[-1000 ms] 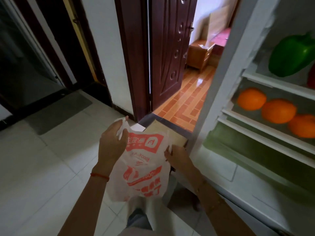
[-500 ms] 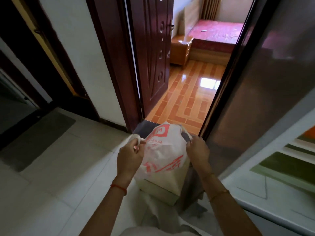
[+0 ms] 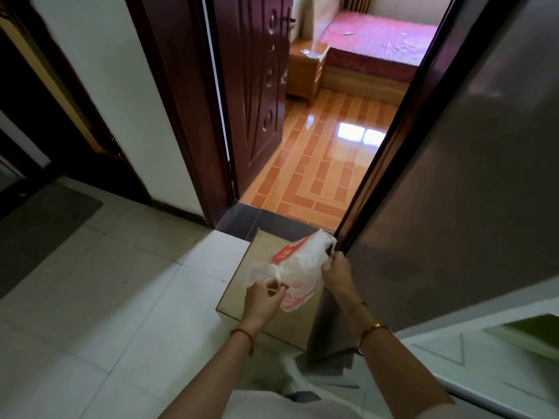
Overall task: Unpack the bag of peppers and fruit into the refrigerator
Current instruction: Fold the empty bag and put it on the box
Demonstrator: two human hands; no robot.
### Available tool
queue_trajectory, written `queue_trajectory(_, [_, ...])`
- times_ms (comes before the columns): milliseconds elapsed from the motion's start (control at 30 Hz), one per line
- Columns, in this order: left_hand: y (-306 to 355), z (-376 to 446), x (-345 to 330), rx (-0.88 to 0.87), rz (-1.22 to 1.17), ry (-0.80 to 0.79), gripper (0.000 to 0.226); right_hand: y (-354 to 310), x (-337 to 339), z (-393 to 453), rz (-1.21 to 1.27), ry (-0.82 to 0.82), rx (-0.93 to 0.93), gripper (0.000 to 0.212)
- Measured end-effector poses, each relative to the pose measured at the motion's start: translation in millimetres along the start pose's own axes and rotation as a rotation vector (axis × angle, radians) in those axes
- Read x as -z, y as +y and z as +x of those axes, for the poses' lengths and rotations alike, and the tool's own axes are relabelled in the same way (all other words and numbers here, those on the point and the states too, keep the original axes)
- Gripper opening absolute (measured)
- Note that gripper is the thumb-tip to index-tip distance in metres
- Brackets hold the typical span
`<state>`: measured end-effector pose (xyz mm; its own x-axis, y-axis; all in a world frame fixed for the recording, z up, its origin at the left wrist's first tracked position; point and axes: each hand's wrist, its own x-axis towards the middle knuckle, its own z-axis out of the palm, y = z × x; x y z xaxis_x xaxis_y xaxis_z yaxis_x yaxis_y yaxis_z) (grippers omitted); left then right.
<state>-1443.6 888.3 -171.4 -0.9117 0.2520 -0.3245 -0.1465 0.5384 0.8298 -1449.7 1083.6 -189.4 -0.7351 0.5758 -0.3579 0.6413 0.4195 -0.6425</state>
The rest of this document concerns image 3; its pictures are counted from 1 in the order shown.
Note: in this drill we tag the person's left hand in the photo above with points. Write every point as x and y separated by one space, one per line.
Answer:
262 303

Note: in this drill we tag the person's right hand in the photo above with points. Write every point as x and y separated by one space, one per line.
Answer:
340 277

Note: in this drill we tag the white red-printed plastic bag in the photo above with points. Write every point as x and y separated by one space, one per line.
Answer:
301 266

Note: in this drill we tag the dark red refrigerator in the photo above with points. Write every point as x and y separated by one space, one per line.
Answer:
458 170

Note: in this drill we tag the person's right forearm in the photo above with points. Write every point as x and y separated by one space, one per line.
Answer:
393 366

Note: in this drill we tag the person's left forearm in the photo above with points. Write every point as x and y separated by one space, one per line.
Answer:
214 375

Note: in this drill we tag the beige small cabinet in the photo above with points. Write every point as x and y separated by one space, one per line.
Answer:
244 296

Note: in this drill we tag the blue jeans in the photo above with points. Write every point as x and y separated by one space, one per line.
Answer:
303 396

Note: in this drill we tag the wooden bedside cabinet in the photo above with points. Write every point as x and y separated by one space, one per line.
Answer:
305 69

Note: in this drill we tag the dark wooden door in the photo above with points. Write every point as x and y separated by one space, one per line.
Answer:
253 82

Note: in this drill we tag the grey floor mat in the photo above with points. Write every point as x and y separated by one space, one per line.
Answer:
39 231

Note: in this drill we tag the red covered bed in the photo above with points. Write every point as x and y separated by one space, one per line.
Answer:
371 39

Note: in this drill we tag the wooden headboard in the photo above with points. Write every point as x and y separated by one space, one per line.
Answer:
314 13

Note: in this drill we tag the striped brown curtain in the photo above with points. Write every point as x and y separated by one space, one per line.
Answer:
358 2

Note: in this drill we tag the dark sliding door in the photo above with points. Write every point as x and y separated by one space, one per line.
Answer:
43 126

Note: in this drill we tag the dark wooden door frame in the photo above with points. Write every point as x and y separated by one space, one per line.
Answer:
174 104

